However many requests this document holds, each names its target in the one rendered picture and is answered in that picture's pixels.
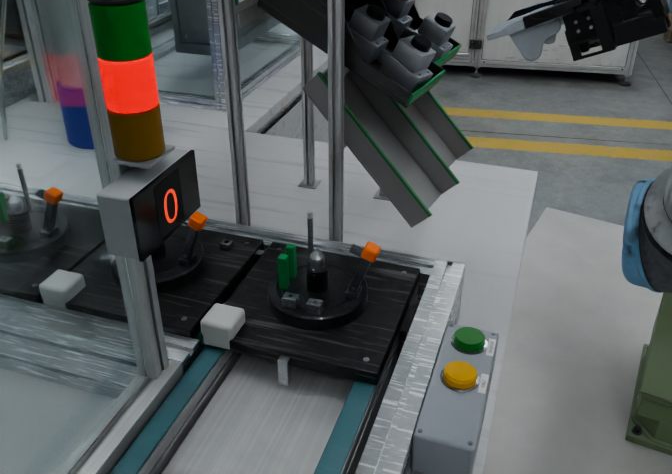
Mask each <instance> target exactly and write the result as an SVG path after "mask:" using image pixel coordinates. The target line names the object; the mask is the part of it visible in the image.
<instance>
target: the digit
mask: <svg viewBox="0 0 672 474"><path fill-rule="evenodd" d="M154 192H155V198H156V205H157V212H158V218H159V225H160V232H161V238H162V239H163V238H164V237H165V236H166V235H167V234H168V233H169V232H170V231H171V230H172V229H174V228H175V227H176V226H177V225H178V224H179V223H180V222H181V221H182V220H183V219H184V218H185V215H184V207H183V200H182V192H181V184H180V176H179V168H178V169H177V170H176V171H174V172H173V173H172V174H171V175H169V176H168V177H167V178H166V179H165V180H163V181H162V182H161V183H160V184H159V185H157V186H156V187H155V188H154Z"/></svg>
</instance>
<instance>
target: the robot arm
mask: <svg viewBox="0 0 672 474"><path fill-rule="evenodd" d="M668 13H670V14H671V15H672V0H646V1H644V2H642V1H640V0H544V1H541V2H538V3H535V4H533V5H530V6H527V7H525V8H522V9H519V10H517V11H515V12H514V13H513V14H512V15H511V17H510V18H509V19H508V20H507V21H505V22H503V23H500V24H497V25H496V26H495V27H494V28H493V30H492V31H491V32H490V33H489V34H488V35H487V36H486V37H487V40H488V41H489V40H492V39H496V38H500V37H503V36H506V35H509V36H510V37H511V39H512V40H513V42H514V44H515V45H516V47H517V48H518V50H519V51H520V53H521V54H522V56H523V57H524V58H525V59H526V60H528V61H534V60H537V59H538V58H539V57H540V56H541V53H542V47H543V43H545V44H552V43H554V42H555V41H556V35H557V33H558V32H559V31H560V29H561V25H563V24H565V28H566V31H565V35H566V39H567V42H568V46H569V47H570V50H571V54H572V57H573V61H577V60H581V59H584V58H588V57H591V56H595V55H598V54H602V53H605V52H609V51H612V50H615V49H616V47H617V46H620V45H624V44H627V43H631V42H634V41H638V40H641V39H644V38H648V37H651V36H655V35H658V34H662V33H665V32H668V28H669V27H670V26H671V24H670V20H669V16H668ZM597 46H602V50H600V51H597V52H594V53H590V54H587V55H583V56H582V54H581V53H584V52H587V51H589V49H590V48H593V47H597ZM621 261H622V272H623V275H624V277H625V278H626V280H627V281H628V282H630V283H631V284H633V285H637V286H641V287H645V288H648V289H649V290H651V291H653V292H657V293H662V292H666V293H671V294H672V167H670V168H669V169H667V170H665V171H664V172H663V173H661V174H660V175H659V176H658V177H657V178H653V179H650V180H647V179H643V180H640V181H638V182H637V183H636V184H635V186H634V188H633V190H632V193H631V196H630V200H629V204H628V208H627V214H626V219H625V226H624V233H623V248H622V259H621Z"/></svg>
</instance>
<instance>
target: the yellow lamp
mask: <svg viewBox="0 0 672 474"><path fill-rule="evenodd" d="M107 114H108V120H109V125H110V131H111V136H112V142H113V148H114V153H115V156H116V157H117V158H119V159H121V160H124V161H130V162H139V161H146V160H151V159H154V158H156V157H158V156H160V155H161V154H162V153H163V152H164V151H165V141H164V134H163V126H162V119H161V112H160V104H159V103H158V105H157V106H156V107H154V108H152V109H150V110H148V111H144V112H139V113H130V114H123V113H115V112H112V111H110V110H107Z"/></svg>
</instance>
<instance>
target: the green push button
mask: <svg viewBox="0 0 672 474"><path fill-rule="evenodd" d="M454 343H455V345H456V346H457V347H458V348H460V349H461V350H464V351H468V352H475V351H479V350H481V349H482V348H483V347H484V345H485V335H484V334H483V333H482V332H481V331H480V330H478V329H476V328H473V327H462V328H460V329H458V330H456V332H455V334H454Z"/></svg>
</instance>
